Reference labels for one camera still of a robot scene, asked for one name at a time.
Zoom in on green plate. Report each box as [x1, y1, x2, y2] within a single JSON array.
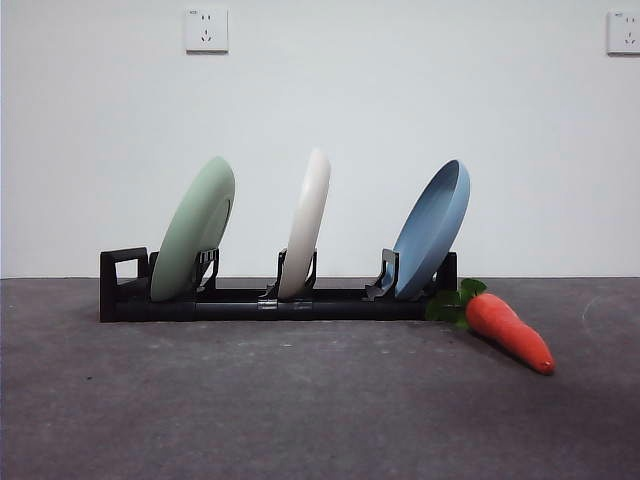
[[149, 155, 236, 303]]

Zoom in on orange carrot with green leaves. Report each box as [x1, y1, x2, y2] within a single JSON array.
[[424, 278, 556, 376]]

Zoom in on white plate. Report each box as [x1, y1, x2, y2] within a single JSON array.
[[277, 147, 332, 300]]

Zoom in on blue plate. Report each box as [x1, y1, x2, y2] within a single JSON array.
[[392, 159, 472, 301]]

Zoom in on black plate rack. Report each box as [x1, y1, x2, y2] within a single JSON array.
[[99, 246, 459, 324]]

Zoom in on white wall socket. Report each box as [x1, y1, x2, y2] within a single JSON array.
[[606, 9, 640, 56], [185, 7, 230, 55]]

